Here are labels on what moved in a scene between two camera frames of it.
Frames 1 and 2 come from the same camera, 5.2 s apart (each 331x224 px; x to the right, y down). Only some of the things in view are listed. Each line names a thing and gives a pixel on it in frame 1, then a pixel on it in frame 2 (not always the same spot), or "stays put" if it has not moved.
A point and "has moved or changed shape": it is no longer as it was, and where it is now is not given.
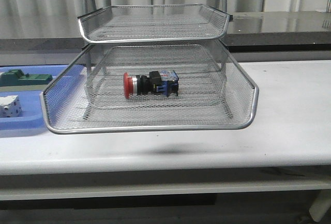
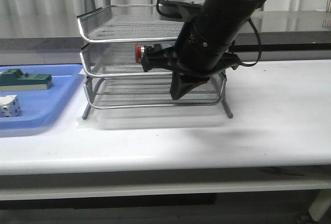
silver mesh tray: x=111 y=88 has moved or changed shape
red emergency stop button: x=165 y=82 -> x=139 y=52
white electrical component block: x=10 y=106 stays put
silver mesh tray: x=131 y=23 stays put
